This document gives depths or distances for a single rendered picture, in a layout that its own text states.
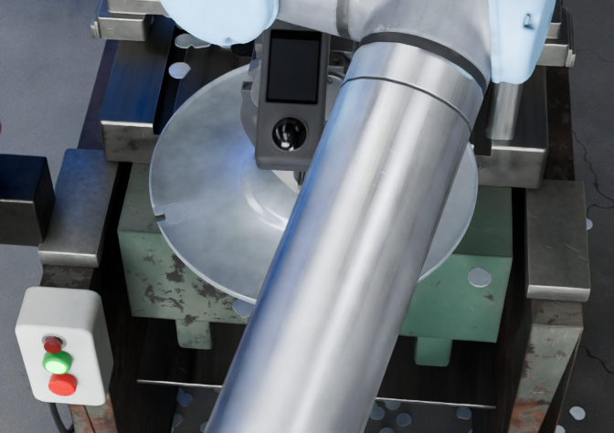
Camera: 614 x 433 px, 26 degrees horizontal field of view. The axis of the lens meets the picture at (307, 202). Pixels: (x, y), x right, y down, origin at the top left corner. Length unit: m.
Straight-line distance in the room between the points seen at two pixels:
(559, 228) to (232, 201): 0.36
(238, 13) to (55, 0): 1.85
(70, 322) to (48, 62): 1.22
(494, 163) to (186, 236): 0.35
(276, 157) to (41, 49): 1.62
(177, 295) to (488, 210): 0.33
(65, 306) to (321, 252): 0.66
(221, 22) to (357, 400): 0.23
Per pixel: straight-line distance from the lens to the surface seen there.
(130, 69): 1.40
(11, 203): 1.30
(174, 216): 1.16
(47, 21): 2.55
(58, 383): 1.35
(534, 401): 1.41
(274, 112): 0.90
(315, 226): 0.67
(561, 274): 1.31
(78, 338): 1.30
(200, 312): 1.42
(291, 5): 0.75
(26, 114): 2.38
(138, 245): 1.34
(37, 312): 1.30
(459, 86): 0.71
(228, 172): 1.18
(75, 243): 1.33
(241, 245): 1.13
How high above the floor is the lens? 1.67
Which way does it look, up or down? 50 degrees down
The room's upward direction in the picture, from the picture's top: straight up
